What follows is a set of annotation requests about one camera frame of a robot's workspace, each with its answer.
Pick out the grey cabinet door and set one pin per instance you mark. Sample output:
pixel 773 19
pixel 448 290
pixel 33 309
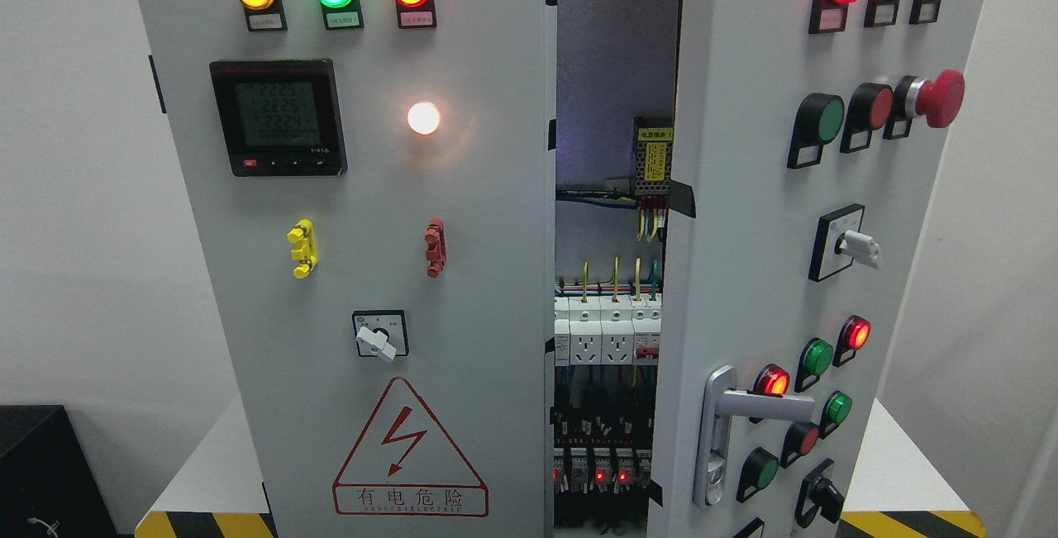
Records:
pixel 774 128
pixel 477 334

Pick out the red terminal connector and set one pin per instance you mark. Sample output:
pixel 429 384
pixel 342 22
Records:
pixel 435 239

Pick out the white socket breaker row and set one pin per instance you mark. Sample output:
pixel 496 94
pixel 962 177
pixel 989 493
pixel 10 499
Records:
pixel 621 330

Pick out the metal mesh power supply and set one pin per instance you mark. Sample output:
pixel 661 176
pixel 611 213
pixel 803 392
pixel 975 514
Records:
pixel 652 156

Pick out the white indicator lamp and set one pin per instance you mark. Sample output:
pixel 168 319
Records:
pixel 424 118

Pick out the yellow terminal connector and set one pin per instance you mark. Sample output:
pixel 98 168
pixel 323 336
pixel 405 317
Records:
pixel 304 251

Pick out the relay terminal row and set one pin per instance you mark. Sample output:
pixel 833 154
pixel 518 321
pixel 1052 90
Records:
pixel 595 453

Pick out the red electric hazard sticker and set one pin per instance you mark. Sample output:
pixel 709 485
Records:
pixel 405 463

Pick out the black digital power meter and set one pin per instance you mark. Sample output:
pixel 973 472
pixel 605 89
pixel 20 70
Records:
pixel 280 118

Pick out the red emergency stop button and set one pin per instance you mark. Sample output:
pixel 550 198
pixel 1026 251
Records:
pixel 938 100

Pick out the black box at left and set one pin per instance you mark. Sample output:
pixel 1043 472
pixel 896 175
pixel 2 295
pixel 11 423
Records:
pixel 47 486

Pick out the white rotary switch left door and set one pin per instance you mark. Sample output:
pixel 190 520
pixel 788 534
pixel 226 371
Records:
pixel 380 334

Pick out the white rotary switch door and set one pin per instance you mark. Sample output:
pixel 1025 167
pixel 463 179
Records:
pixel 380 334
pixel 839 243

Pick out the silver door handle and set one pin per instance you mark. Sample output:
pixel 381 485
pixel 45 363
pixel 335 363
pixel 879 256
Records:
pixel 721 402

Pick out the white rotary switch right door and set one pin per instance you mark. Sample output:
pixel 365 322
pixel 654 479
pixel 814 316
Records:
pixel 839 243

